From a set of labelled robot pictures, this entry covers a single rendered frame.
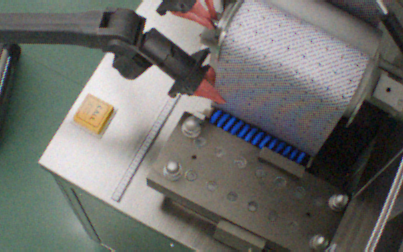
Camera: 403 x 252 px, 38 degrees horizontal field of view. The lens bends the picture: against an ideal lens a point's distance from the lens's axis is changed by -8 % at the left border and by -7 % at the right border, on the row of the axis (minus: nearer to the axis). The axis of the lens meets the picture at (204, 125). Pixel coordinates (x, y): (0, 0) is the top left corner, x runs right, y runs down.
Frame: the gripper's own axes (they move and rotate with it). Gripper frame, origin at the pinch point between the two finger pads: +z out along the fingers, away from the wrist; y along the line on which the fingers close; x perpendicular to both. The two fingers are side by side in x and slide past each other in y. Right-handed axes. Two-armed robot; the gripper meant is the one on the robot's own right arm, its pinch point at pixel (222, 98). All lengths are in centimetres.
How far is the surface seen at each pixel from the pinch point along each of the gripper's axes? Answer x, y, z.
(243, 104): 4.5, 0.3, 2.5
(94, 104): -25.3, 8.3, -15.9
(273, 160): 4.9, 5.8, 13.6
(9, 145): -131, 10, -16
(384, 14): 68, 15, -17
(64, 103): -126, -16, -7
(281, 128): 6.9, 0.3, 11.0
